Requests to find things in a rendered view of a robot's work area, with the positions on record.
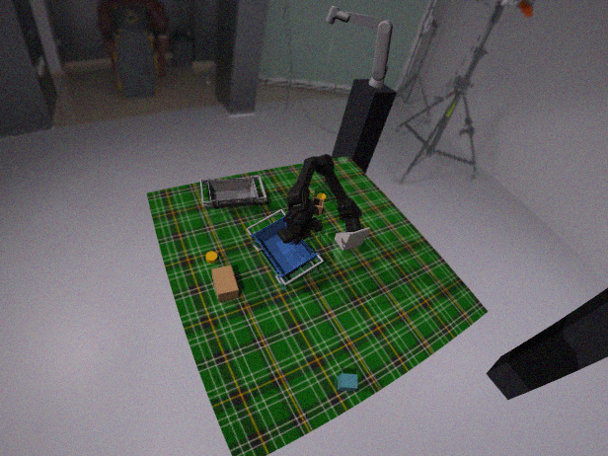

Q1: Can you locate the small teal block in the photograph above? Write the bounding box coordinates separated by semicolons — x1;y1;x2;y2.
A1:
338;373;358;391

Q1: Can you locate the blue plastic tray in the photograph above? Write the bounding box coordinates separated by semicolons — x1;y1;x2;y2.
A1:
247;209;324;285

